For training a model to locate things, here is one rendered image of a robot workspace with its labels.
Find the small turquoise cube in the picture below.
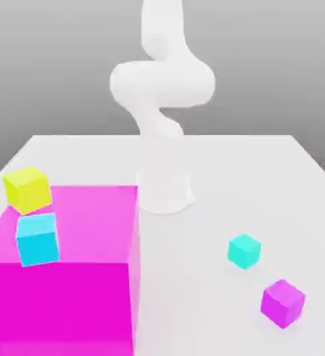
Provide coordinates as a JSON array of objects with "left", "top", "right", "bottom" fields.
[{"left": 227, "top": 233, "right": 263, "bottom": 271}]

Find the small yellow cube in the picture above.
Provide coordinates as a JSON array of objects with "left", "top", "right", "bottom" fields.
[{"left": 2, "top": 166, "right": 53, "bottom": 216}]

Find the small blue cube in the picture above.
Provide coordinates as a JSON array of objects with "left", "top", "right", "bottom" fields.
[{"left": 15, "top": 212, "right": 60, "bottom": 268}]

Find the small purple cube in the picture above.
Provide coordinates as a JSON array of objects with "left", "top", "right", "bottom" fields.
[{"left": 260, "top": 279, "right": 306, "bottom": 330}]

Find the large magenta box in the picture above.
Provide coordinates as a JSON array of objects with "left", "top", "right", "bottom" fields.
[{"left": 0, "top": 185, "right": 140, "bottom": 356}]

